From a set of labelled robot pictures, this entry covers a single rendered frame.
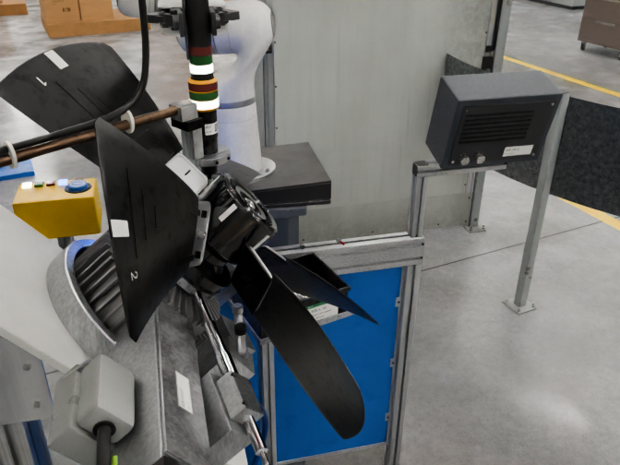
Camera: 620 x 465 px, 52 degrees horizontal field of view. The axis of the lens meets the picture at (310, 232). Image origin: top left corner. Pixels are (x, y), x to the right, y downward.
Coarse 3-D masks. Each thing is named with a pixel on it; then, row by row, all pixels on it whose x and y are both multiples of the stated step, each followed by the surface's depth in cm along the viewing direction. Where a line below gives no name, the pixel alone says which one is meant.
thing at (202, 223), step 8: (200, 208) 85; (208, 208) 88; (200, 216) 86; (208, 216) 89; (200, 224) 86; (208, 224) 89; (200, 240) 88; (200, 248) 88; (200, 256) 89; (192, 264) 86
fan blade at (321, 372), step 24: (288, 288) 85; (264, 312) 92; (288, 312) 87; (288, 336) 89; (312, 336) 83; (288, 360) 92; (312, 360) 86; (336, 360) 78; (312, 384) 89; (336, 384) 82; (336, 408) 86; (360, 408) 77
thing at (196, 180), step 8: (176, 160) 94; (184, 160) 95; (176, 168) 94; (184, 168) 94; (192, 168) 95; (184, 176) 94; (192, 176) 95; (200, 176) 95; (192, 184) 94; (200, 184) 95
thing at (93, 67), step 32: (32, 64) 88; (96, 64) 94; (0, 96) 83; (32, 96) 86; (64, 96) 88; (96, 96) 91; (128, 96) 94; (160, 128) 95; (96, 160) 88; (160, 160) 93
